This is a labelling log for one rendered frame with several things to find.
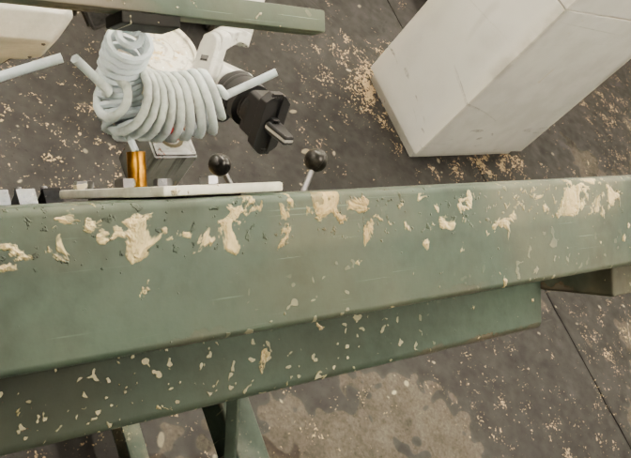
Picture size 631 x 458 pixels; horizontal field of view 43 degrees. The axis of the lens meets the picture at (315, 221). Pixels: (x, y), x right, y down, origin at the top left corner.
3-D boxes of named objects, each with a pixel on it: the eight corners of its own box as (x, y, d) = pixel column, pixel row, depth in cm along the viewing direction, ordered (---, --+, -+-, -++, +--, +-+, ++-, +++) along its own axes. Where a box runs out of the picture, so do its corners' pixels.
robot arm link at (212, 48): (238, 100, 161) (258, 37, 161) (205, 86, 154) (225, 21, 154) (219, 96, 165) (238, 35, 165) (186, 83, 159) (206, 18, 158)
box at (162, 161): (158, 158, 214) (184, 117, 201) (171, 195, 209) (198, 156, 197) (116, 158, 206) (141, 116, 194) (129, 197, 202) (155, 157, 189)
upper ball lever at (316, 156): (290, 230, 124) (320, 156, 128) (305, 231, 122) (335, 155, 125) (273, 220, 122) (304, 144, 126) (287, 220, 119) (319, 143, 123)
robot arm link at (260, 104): (302, 96, 148) (270, 68, 156) (260, 94, 142) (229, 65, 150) (284, 154, 154) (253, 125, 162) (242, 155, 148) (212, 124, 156)
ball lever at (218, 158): (253, 217, 134) (216, 148, 130) (266, 217, 131) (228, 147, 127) (237, 229, 133) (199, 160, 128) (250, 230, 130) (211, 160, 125)
